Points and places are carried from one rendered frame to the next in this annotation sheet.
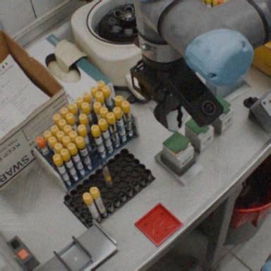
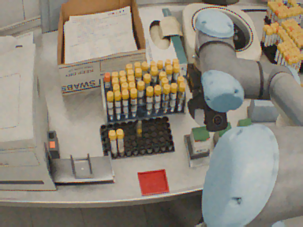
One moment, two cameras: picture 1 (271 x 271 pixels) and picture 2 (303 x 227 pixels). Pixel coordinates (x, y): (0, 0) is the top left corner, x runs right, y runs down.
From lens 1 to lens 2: 0.33 m
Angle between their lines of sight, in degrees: 12
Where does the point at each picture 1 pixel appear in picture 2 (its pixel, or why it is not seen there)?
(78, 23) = (188, 13)
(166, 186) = (178, 161)
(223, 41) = (223, 82)
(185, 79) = not seen: hidden behind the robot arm
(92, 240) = (100, 164)
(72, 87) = (157, 50)
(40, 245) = (67, 146)
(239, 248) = not seen: outside the picture
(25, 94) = (122, 38)
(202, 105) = (215, 116)
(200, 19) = (221, 61)
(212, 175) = not seen: hidden behind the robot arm
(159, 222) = (155, 181)
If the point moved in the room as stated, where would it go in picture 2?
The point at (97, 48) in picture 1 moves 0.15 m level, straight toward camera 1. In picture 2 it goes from (189, 35) to (173, 74)
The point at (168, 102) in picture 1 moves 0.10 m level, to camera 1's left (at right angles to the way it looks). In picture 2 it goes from (198, 101) to (152, 83)
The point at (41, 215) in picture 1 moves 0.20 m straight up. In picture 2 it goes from (79, 128) to (72, 84)
